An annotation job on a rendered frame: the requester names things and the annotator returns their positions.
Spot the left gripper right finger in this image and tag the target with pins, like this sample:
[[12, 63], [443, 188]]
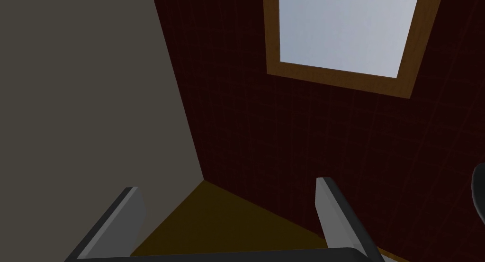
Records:
[[339, 218]]

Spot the wooden framed window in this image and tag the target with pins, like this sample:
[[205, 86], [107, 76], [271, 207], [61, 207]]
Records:
[[343, 30]]

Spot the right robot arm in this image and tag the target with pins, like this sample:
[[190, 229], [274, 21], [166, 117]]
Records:
[[479, 193]]

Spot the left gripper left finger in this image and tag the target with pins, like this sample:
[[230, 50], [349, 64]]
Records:
[[113, 226]]

